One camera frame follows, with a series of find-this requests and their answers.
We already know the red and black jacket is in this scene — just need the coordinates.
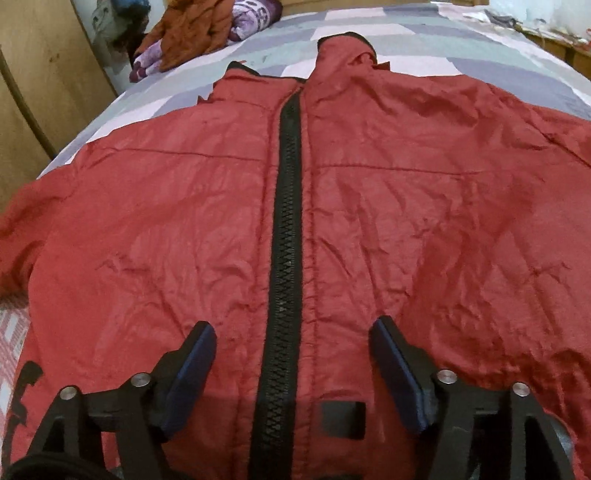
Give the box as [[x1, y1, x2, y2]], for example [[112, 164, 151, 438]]
[[1, 32, 590, 479]]

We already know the red checkered mat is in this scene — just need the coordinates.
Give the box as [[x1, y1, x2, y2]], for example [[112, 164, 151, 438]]
[[0, 294, 31, 444]]

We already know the wooden wardrobe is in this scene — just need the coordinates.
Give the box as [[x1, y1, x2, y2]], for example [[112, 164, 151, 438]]
[[1, 1, 115, 205]]

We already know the pastel checkered bed quilt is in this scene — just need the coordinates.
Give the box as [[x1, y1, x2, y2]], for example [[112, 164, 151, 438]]
[[46, 2, 590, 171]]

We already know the orange-brown jacket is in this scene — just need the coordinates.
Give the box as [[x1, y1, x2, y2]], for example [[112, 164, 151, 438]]
[[132, 0, 235, 73]]

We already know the hanging bags pile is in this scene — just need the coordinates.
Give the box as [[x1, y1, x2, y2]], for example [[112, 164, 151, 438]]
[[91, 0, 151, 51]]

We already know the wooden nightstand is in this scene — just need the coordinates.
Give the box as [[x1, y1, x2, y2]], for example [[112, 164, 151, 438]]
[[520, 28, 591, 80]]

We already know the purple patterned pillow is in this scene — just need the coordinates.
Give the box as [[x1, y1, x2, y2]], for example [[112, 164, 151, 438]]
[[129, 0, 283, 83]]

